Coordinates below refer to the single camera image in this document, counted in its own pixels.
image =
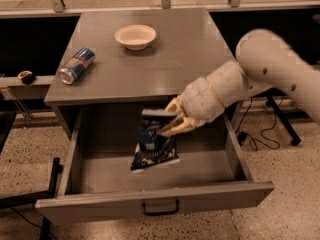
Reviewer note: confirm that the black yellow tape measure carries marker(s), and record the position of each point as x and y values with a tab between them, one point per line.
27	77

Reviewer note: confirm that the black drawer handle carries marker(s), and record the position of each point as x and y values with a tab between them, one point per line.
160	208

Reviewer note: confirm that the blue energy drink can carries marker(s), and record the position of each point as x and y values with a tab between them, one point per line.
77	65

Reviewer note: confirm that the black chair leg base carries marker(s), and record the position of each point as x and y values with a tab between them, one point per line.
295	138

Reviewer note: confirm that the black stand base left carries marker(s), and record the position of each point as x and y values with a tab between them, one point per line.
31	198

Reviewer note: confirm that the grey window ledge rail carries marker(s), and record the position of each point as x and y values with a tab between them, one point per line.
36	13

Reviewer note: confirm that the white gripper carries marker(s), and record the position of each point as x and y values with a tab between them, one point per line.
200	101

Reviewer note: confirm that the open grey top drawer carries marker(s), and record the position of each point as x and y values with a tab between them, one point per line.
97	183

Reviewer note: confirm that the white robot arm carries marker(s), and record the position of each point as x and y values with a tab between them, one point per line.
263	61

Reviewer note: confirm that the grey cabinet with top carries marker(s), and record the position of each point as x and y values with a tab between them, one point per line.
188	45

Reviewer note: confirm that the blue chip bag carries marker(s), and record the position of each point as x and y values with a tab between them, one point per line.
153	149

